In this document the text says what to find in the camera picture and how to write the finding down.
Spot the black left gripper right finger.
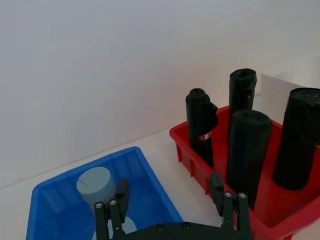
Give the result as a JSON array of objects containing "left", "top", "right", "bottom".
[{"left": 209, "top": 172, "right": 252, "bottom": 239}]

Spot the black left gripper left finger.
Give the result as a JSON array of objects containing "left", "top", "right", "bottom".
[{"left": 93, "top": 178, "right": 131, "bottom": 240}]

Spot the grey bag roll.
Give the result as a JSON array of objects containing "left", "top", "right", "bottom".
[
  {"left": 76, "top": 166, "right": 117, "bottom": 208},
  {"left": 91, "top": 215, "right": 138, "bottom": 240}
]

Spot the blue plastic bin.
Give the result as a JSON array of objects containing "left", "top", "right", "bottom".
[{"left": 25, "top": 146, "right": 185, "bottom": 240}]

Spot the red plastic bin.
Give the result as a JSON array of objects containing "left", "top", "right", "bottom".
[{"left": 169, "top": 105, "right": 320, "bottom": 240}]

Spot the black bag roll with label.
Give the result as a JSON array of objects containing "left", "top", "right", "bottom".
[{"left": 185, "top": 87, "right": 219, "bottom": 169}]

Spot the white box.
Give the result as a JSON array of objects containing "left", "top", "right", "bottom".
[{"left": 253, "top": 72, "right": 311, "bottom": 111}]

